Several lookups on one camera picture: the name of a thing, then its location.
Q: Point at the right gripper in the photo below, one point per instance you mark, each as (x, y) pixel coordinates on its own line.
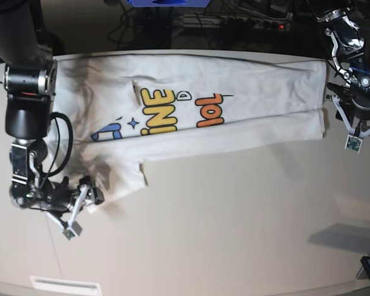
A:
(63, 203)

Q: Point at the black power strip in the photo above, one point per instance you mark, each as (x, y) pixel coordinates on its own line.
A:
(193, 21)

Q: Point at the blue box at top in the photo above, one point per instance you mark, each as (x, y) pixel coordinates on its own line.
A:
(169, 3)

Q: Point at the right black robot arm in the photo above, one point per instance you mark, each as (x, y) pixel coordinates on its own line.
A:
(30, 83)

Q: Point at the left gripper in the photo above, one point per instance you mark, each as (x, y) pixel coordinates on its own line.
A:
(357, 128)

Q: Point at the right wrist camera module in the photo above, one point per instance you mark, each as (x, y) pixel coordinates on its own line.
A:
(72, 231)

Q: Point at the white paper label strip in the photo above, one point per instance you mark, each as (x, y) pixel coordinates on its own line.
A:
(65, 286)

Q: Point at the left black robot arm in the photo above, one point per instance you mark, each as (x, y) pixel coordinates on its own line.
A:
(349, 62)

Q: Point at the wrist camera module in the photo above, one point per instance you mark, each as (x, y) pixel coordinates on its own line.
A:
(72, 231)
(353, 143)

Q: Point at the white printed T-shirt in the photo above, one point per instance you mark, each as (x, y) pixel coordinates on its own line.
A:
(128, 109)

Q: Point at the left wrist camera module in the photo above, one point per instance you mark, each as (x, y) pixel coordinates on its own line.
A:
(353, 143)

